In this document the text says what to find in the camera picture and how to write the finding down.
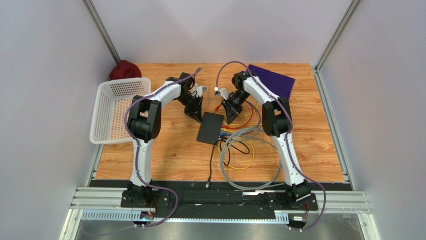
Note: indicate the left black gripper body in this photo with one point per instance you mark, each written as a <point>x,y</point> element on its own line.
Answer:
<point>191,103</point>

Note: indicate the aluminium frame rail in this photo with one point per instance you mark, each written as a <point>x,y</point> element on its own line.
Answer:
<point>104,204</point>

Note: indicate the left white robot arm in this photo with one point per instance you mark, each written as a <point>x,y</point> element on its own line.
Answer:
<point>144,123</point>

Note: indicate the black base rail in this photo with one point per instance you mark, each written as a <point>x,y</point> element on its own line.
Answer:
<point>217,200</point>

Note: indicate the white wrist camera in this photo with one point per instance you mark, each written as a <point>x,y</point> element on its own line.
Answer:
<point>198,91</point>
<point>221,92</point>

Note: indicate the dark red cloth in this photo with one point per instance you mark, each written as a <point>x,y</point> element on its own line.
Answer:
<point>125,70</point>

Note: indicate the white plastic basket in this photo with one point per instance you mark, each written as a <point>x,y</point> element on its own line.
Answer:
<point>113,99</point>

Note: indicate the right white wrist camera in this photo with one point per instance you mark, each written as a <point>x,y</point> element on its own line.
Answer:
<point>221,92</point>

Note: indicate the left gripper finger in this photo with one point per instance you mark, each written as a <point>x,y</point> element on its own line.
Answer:
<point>199,109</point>
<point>195,116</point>

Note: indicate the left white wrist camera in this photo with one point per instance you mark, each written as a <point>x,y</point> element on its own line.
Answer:
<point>198,91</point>

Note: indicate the purple cloth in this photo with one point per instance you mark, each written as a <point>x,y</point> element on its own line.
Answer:
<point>278,84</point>

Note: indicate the black network switch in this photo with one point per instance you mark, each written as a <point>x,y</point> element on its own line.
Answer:
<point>210,129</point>

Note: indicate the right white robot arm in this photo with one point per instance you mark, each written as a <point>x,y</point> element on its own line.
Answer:
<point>277,123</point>

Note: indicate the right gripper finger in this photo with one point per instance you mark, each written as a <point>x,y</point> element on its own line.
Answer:
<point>228,107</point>
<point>231,115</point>

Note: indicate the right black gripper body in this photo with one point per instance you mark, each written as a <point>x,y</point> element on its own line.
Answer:
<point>232,106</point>

